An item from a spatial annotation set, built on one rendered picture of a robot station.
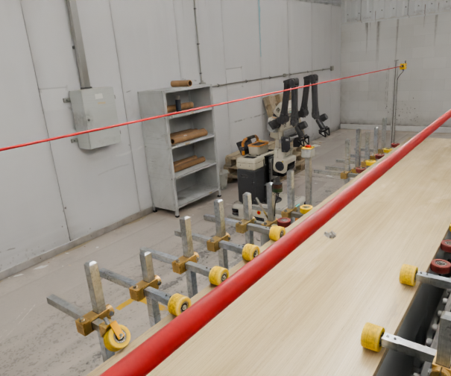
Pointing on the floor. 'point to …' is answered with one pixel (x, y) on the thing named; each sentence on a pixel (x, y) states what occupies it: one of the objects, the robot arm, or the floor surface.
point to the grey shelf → (161, 149)
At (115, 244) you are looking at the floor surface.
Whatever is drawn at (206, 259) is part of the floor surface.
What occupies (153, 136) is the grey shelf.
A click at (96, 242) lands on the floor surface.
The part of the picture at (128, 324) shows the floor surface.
